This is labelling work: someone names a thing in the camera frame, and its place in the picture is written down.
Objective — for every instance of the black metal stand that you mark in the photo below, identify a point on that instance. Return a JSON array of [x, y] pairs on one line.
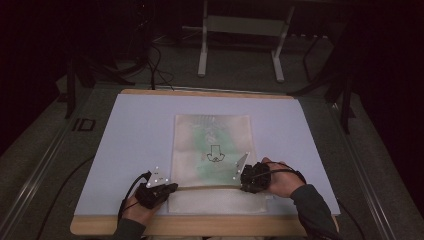
[[346, 100], [70, 90]]

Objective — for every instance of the white metal stand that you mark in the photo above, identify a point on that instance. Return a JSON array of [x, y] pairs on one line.
[[245, 26]]

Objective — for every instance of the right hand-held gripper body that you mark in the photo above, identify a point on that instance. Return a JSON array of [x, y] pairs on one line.
[[255, 176]]

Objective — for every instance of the person's left hand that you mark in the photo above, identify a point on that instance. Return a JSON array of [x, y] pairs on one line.
[[138, 213]]

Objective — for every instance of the wooden table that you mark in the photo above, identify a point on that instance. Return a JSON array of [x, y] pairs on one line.
[[200, 225]]

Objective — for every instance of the pale blue table mat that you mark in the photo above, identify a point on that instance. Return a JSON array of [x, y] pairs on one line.
[[140, 126]]

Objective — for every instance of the person's right hand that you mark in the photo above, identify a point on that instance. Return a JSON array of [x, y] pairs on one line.
[[283, 183]]

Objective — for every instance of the aluminium floor rail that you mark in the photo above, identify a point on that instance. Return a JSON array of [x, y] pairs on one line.
[[366, 186], [30, 186]]

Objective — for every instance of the translucent zip bag green print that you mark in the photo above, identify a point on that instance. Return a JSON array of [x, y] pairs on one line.
[[210, 146]]

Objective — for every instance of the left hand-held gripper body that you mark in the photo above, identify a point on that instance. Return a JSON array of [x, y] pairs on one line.
[[151, 195]]

